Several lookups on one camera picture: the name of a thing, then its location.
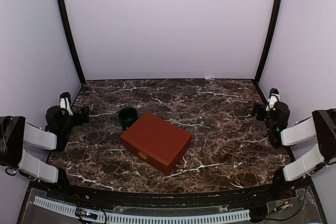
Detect dark green cup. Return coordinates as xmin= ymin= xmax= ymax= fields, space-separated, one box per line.
xmin=118 ymin=107 xmax=139 ymax=131

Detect red wooden jewelry box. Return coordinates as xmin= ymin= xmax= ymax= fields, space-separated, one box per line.
xmin=121 ymin=112 xmax=192 ymax=175

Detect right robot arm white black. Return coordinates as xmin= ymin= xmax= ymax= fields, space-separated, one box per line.
xmin=251 ymin=101 xmax=335 ymax=200

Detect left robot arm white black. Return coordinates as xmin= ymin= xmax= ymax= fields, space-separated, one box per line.
xmin=1 ymin=106 xmax=89 ymax=201

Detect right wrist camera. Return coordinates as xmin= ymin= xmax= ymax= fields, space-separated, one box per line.
xmin=266 ymin=88 xmax=280 ymax=111

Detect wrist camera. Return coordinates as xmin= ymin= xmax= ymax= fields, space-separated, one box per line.
xmin=59 ymin=92 xmax=73 ymax=116
xmin=266 ymin=88 xmax=280 ymax=111

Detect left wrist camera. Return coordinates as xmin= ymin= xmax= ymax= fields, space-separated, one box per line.
xmin=59 ymin=92 xmax=73 ymax=116

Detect black front table rail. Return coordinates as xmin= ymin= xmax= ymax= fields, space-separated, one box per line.
xmin=28 ymin=179 xmax=314 ymax=209

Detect white slotted cable duct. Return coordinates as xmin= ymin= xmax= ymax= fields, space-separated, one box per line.
xmin=33 ymin=196 xmax=250 ymax=223

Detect right black frame post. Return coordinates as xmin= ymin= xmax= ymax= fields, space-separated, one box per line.
xmin=254 ymin=0 xmax=281 ymax=86

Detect black frame post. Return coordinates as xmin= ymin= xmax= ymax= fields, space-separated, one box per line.
xmin=254 ymin=0 xmax=281 ymax=86
xmin=57 ymin=0 xmax=86 ymax=85

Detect left black frame post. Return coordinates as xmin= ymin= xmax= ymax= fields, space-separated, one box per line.
xmin=57 ymin=0 xmax=86 ymax=85

